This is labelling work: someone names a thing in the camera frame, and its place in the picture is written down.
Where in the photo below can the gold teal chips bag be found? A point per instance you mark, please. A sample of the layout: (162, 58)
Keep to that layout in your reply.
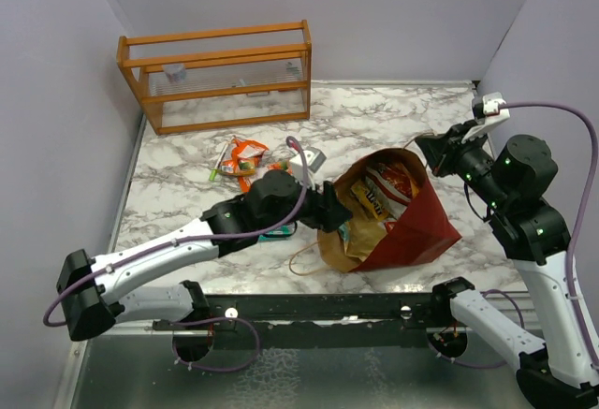
(362, 232)

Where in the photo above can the orange white snack packet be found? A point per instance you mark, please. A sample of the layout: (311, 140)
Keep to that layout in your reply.
(242, 157)

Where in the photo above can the orange silver snack packet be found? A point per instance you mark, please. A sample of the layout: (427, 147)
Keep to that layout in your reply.
(245, 182)

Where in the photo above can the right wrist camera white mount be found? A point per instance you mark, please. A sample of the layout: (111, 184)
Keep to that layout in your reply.
(487, 115)

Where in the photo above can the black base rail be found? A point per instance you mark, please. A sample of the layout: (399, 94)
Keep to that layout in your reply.
(307, 321)

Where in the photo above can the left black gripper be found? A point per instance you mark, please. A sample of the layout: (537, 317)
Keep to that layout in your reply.
(327, 211)

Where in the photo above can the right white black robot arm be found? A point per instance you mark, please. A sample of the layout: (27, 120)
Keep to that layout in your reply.
(555, 369)

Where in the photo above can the teal Fox's candy bag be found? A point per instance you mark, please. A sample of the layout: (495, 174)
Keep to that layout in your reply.
(280, 233)

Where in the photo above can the red white chips bag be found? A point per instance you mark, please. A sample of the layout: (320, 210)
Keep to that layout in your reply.
(393, 187)

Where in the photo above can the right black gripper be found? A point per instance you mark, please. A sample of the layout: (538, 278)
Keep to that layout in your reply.
(442, 150)

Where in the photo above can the yellow M&M's candy bag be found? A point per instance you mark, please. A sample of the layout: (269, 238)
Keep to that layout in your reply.
(369, 200)

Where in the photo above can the small patterned cup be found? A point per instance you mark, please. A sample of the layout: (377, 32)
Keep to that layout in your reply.
(175, 73)

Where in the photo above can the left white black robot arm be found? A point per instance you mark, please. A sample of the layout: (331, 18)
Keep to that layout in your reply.
(97, 293)

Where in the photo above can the orange wooden rack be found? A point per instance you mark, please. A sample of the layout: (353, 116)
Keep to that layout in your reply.
(235, 77)

